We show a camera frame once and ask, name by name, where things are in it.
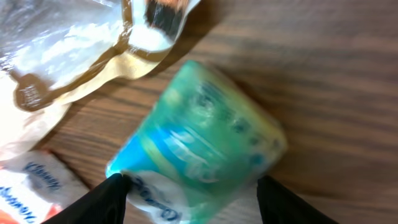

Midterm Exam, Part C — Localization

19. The white brown snack bag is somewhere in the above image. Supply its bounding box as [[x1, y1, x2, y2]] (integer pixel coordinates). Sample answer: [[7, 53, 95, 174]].
[[1, 0, 199, 160]]

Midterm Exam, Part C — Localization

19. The green blue tissue pack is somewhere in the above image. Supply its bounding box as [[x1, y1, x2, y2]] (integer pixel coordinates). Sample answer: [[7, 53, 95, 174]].
[[105, 60, 287, 223]]

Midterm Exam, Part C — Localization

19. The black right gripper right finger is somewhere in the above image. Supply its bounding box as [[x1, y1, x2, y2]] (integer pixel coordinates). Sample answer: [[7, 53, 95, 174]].
[[257, 175, 337, 224]]

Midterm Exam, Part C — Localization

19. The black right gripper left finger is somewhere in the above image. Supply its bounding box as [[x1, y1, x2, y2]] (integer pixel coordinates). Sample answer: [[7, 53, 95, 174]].
[[43, 174, 132, 224]]

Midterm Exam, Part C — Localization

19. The orange tissue pack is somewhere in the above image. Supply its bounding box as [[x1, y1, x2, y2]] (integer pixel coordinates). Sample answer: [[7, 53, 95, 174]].
[[1, 151, 89, 224]]

